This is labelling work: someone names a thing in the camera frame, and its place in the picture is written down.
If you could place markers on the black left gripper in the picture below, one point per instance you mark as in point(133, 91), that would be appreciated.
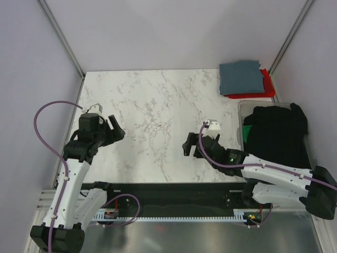
point(117, 135)

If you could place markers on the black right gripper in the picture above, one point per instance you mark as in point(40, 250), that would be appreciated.
point(191, 138)

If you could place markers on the blue grey t shirt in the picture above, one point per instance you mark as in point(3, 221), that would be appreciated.
point(240, 77)

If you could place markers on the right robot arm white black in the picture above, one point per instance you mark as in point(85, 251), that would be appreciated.
point(268, 182)

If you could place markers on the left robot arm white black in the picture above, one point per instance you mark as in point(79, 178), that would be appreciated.
point(63, 227)

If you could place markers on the green t shirt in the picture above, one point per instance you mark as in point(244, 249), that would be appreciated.
point(245, 132)

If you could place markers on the clear plastic bin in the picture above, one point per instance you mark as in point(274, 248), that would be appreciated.
point(241, 113)

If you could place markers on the black t shirt pile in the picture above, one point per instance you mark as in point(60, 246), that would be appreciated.
point(279, 137)

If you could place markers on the folded red t shirt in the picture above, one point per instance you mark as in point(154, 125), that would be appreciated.
point(269, 90)

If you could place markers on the aluminium extrusion rails left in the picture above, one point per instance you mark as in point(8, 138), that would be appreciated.
point(45, 200)

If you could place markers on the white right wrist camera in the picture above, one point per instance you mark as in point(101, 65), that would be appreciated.
point(212, 129)

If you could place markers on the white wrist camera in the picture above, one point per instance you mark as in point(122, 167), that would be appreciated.
point(95, 108)
point(212, 129)

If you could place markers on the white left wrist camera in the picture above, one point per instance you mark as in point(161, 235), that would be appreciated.
point(95, 108)

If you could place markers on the black mounting base rail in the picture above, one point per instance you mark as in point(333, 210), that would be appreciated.
point(175, 199)

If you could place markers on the white slotted cable duct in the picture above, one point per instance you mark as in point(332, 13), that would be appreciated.
point(103, 216)

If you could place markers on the left aluminium frame post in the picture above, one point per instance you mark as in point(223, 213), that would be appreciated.
point(60, 36)

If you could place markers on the aluminium frame post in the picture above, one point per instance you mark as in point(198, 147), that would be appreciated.
point(60, 36)
point(291, 34)

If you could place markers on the right aluminium frame post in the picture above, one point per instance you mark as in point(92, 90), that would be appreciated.
point(291, 34)

